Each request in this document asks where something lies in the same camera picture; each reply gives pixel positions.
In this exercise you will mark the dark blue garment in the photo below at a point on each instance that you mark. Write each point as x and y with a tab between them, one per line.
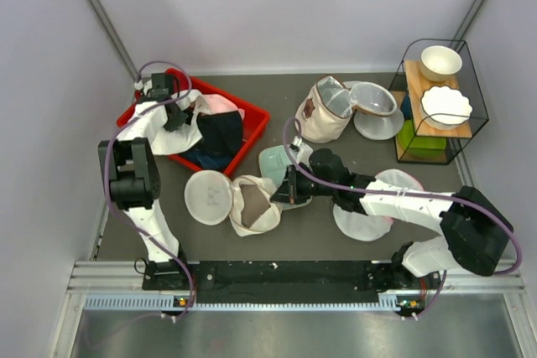
220	143

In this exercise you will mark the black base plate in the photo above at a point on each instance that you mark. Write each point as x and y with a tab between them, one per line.
290	282

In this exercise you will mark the wooden shelf board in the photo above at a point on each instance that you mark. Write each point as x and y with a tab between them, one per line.
417	85

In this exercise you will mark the grey slotted cable duct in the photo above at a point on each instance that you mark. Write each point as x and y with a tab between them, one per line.
175	304

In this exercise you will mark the white bra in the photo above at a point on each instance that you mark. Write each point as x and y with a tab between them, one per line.
182	139

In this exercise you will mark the cream bear laundry bag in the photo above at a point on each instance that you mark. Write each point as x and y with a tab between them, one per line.
326	111

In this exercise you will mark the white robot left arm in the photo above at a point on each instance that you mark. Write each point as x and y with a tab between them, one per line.
131	179

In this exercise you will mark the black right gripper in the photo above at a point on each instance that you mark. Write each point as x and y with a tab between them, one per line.
289	190

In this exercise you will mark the red plastic bin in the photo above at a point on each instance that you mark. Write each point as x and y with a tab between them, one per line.
254	123

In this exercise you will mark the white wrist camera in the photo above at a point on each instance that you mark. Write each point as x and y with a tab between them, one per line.
143	89
300	151

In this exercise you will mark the white round bowl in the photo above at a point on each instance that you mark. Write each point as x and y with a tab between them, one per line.
438	63

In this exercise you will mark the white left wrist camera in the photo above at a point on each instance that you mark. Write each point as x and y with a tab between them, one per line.
143	89

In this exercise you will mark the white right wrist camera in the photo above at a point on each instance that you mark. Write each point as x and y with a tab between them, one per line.
300	151

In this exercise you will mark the black wire shelf rack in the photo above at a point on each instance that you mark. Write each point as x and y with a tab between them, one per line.
467	83

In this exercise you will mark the pink garment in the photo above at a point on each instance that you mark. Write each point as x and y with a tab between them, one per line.
218	104

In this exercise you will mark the teal item behind rack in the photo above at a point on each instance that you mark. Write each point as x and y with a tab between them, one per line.
406	108

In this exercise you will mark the light green ceramic tray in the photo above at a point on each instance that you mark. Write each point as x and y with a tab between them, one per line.
273	163

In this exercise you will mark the white mesh bra laundry bag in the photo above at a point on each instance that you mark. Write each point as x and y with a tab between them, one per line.
211	198

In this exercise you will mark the white scalloped bowl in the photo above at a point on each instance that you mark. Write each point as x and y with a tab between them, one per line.
445	108

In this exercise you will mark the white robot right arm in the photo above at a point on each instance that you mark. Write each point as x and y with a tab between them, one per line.
470	232

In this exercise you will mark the white pink-trimmed mesh bag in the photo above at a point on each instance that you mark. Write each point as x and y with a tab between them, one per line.
372	227

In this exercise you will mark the green container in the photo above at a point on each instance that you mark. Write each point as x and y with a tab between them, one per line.
413	147

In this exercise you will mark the grey taupe bra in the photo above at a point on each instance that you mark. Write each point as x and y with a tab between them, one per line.
255	204

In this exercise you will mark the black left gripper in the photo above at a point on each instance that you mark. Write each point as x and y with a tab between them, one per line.
178	121

